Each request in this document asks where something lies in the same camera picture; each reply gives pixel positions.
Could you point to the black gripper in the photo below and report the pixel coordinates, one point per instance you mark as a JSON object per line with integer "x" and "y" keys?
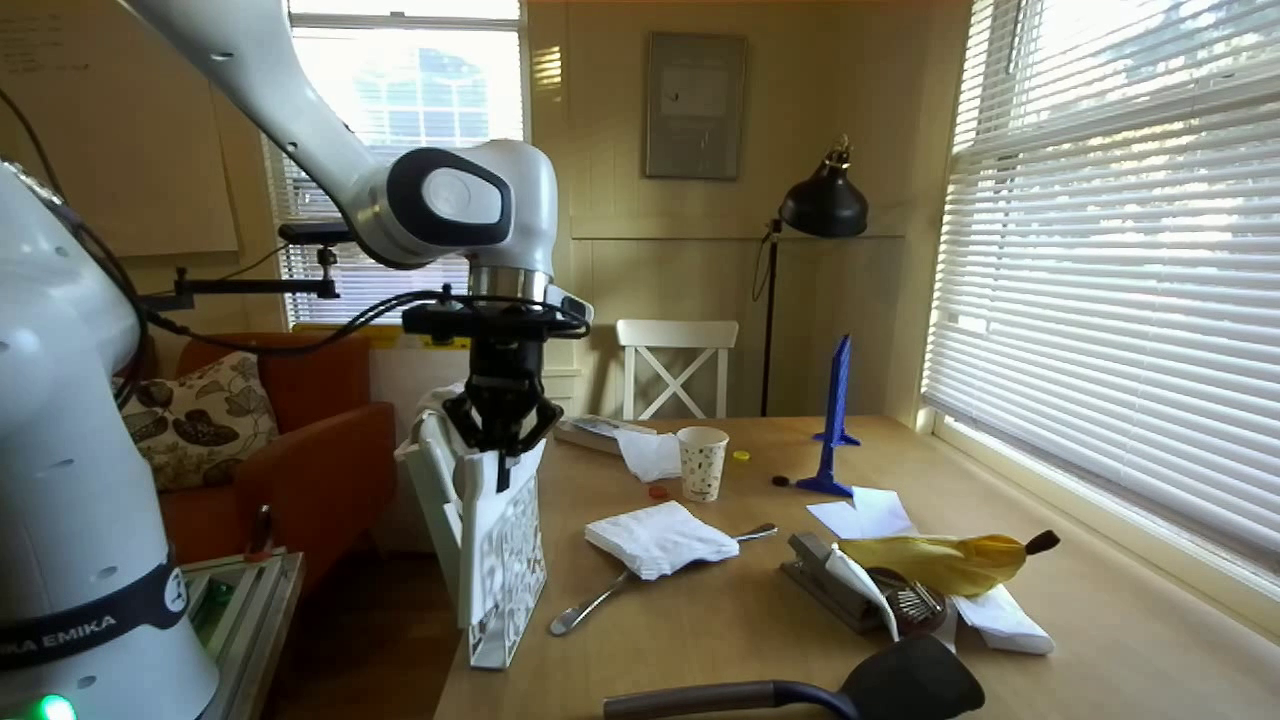
{"x": 507, "y": 366}

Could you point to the white napkins bunch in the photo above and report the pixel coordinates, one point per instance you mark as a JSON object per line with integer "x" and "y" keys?
{"x": 468, "y": 471}

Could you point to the white napkin stack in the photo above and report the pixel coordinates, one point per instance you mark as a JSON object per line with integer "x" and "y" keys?
{"x": 661, "y": 542}

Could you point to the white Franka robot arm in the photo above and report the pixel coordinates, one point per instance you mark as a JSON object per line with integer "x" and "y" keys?
{"x": 65, "y": 465}

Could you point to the loose white napkin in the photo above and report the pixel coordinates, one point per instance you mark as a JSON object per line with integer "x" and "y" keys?
{"x": 644, "y": 452}

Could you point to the white perforated napkin holder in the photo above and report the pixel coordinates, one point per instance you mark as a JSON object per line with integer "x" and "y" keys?
{"x": 507, "y": 600}

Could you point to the illustrated paperback book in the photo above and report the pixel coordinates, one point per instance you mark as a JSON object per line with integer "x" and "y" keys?
{"x": 587, "y": 432}

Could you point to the red game token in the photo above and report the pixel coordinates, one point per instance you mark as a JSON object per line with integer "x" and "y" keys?
{"x": 657, "y": 489}

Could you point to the white cross-back chair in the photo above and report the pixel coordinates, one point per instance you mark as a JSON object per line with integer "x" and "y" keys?
{"x": 673, "y": 350}

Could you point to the orange armchair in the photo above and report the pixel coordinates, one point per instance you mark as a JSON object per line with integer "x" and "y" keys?
{"x": 322, "y": 465}

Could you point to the metal spoon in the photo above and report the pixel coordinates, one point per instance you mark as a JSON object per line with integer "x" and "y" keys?
{"x": 580, "y": 619}

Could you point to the yellow game token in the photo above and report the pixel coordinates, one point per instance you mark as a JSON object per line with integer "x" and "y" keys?
{"x": 742, "y": 459}

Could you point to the leaf patterned cushion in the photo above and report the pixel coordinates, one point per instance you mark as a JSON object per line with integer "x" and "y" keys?
{"x": 202, "y": 426}

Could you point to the white paper sheet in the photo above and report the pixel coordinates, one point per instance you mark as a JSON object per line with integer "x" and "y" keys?
{"x": 872, "y": 515}
{"x": 1006, "y": 624}

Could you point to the black desk lamp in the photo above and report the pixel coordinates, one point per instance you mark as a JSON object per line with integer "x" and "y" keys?
{"x": 825, "y": 207}

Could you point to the yellow banana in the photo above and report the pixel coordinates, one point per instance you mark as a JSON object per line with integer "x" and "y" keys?
{"x": 944, "y": 560}

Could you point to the white window blind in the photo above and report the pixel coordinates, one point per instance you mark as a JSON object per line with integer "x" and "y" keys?
{"x": 1121, "y": 294}

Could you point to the blue Connect Four frame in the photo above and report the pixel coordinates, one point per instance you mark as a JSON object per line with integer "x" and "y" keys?
{"x": 839, "y": 401}

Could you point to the framed wall picture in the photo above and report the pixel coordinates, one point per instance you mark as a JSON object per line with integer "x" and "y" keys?
{"x": 695, "y": 107}

